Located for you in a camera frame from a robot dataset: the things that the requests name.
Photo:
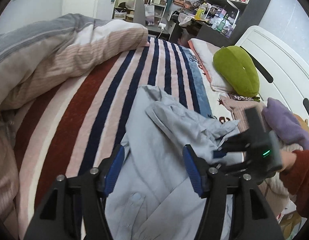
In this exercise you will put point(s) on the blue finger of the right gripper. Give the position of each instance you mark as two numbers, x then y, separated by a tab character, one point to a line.
219	154

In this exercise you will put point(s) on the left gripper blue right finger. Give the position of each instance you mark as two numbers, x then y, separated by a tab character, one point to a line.
196	168

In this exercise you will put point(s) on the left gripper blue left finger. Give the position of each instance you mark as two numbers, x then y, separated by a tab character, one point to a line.
111	169

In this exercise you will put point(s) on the light blue hooded jacket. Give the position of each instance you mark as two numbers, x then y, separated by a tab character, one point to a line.
153	197

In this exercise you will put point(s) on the red sweater right forearm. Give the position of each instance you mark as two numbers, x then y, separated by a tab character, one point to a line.
296	181

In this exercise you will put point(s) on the right hand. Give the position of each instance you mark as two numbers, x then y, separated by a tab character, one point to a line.
288	160

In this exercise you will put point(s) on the purple fleece garment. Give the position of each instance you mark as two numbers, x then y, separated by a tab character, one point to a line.
280	119

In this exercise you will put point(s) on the pink ribbed pillow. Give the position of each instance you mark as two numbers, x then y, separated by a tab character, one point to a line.
237	111

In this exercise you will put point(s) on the orange plush toy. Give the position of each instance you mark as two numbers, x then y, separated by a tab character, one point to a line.
303	123

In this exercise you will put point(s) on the striped bed blanket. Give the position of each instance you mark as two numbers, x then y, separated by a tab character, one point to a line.
75	125

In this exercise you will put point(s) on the white bed headboard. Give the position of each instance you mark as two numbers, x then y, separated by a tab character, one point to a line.
283	74

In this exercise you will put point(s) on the green plush pillow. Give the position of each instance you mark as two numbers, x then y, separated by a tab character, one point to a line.
238	69

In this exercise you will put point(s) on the white pink pillow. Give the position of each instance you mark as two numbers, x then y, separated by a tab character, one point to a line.
204	52

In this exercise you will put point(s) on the cluttered dark desk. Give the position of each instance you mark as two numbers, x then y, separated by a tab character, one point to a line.
196	29

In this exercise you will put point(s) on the yellow drink bottle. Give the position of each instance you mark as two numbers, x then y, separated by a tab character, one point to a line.
200	12

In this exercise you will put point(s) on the grey pink striped duvet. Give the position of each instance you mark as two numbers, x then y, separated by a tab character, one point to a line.
35	59

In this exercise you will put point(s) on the dark bookshelf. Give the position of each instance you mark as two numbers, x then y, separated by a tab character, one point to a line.
250	12

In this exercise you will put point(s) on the grey desk chair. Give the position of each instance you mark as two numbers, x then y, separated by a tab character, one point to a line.
151	16

